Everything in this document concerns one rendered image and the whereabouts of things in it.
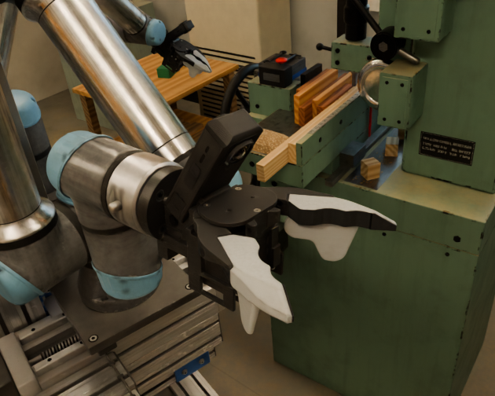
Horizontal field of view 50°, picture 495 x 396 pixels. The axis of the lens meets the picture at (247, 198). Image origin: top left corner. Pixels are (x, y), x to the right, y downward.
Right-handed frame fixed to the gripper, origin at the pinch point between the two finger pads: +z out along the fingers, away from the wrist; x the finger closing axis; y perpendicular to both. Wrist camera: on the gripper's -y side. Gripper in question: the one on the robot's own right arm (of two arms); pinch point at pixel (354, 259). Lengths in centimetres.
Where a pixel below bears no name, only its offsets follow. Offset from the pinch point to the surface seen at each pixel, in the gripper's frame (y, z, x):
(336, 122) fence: 20, -45, -75
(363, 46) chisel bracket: 5, -46, -88
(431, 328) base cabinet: 69, -15, -80
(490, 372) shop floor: 108, -5, -119
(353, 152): 28, -42, -79
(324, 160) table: 28, -44, -70
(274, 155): 22, -47, -54
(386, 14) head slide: -4, -39, -83
